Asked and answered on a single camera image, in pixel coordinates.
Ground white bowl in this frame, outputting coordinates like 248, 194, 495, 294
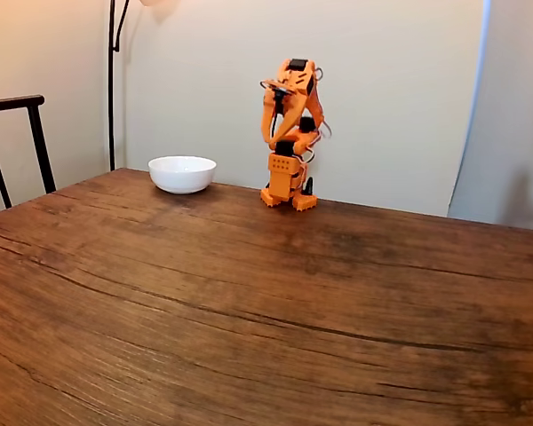
147, 154, 218, 195

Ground black floor lamp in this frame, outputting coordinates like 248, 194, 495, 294
107, 0, 179, 172

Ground white curtain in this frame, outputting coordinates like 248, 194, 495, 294
446, 0, 533, 233

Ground black chair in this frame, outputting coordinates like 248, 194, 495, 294
0, 94, 58, 209

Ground black cable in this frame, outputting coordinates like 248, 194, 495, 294
270, 91, 290, 137

